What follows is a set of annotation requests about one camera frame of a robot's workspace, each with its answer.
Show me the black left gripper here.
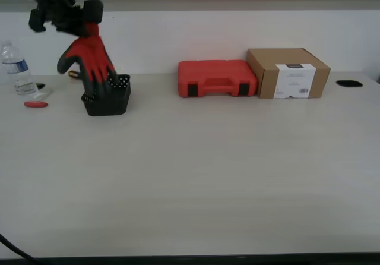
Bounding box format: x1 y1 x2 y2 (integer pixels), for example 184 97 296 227
28 0 104 37

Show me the red and black work glove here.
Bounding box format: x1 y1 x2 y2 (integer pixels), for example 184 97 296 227
56 21 118 95

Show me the black perforated basket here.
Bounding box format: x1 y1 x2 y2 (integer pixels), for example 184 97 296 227
80 74 132 117

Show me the clear plastic water bottle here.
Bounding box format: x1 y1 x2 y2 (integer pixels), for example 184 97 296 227
1 40 39 97

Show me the red plastic tool case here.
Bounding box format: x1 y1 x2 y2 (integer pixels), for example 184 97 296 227
178 59 258 99

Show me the brown cardboard box white label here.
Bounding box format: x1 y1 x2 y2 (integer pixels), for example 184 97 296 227
247 48 331 99

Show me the red T-handle hex key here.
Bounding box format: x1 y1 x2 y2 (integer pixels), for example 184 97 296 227
24 92 52 108

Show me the grey wall trim strip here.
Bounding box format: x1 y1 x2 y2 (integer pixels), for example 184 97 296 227
0 0 380 12

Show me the black cable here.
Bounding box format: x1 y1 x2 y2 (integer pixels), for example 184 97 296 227
0 234 39 260

